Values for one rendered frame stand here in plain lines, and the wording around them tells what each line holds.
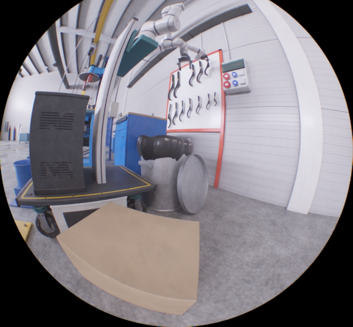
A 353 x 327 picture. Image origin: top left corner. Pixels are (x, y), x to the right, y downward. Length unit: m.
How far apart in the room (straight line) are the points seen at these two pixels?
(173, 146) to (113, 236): 0.71
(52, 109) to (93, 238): 0.59
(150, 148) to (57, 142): 0.65
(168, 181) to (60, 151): 0.78
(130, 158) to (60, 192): 0.99
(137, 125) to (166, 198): 0.91
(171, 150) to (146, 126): 0.72
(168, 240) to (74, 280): 0.54
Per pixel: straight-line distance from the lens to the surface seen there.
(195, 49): 1.94
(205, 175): 1.34
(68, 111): 0.70
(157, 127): 1.61
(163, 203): 1.06
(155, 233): 0.46
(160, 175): 0.95
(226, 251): 0.85
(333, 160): 1.74
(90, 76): 3.29
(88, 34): 9.36
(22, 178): 1.40
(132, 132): 1.46
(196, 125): 2.06
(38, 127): 0.73
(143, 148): 0.96
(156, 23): 1.14
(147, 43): 1.00
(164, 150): 0.89
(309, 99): 1.66
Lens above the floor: 0.63
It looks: 4 degrees down
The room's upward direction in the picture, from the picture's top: 5 degrees clockwise
